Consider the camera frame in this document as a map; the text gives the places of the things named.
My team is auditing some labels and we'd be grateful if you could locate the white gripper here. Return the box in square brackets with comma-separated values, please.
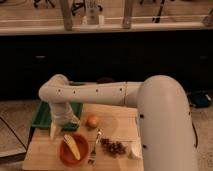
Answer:
[49, 103, 80, 140]

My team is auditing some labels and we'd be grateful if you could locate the yellow banana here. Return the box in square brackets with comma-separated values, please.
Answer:
[64, 134, 81, 160]

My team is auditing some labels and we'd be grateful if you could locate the dark red object behind arm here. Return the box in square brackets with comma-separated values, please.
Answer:
[97, 77, 115, 84]

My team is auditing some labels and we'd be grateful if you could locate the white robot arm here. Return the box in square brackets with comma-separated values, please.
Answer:
[38, 74, 199, 171]

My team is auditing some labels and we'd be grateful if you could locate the red bowl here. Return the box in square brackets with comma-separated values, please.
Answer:
[59, 134, 89, 167]

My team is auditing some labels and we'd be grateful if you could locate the green tray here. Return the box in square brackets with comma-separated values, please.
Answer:
[31, 101, 83, 129]

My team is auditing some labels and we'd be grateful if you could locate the orange fruit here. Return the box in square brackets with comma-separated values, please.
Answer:
[86, 115, 99, 128]

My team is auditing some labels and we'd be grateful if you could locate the metal fork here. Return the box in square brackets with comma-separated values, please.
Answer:
[88, 129, 102, 164]

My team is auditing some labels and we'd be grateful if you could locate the wooden cutting board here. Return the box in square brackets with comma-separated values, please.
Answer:
[21, 103, 145, 171]

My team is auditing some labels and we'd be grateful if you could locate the pile of brown nuts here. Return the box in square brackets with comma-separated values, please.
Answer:
[101, 138, 126, 157]

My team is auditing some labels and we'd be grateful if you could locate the white small cup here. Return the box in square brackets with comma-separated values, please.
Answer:
[130, 141, 142, 160]

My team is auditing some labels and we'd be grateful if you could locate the teal object at right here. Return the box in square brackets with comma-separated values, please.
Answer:
[189, 92, 212, 108]

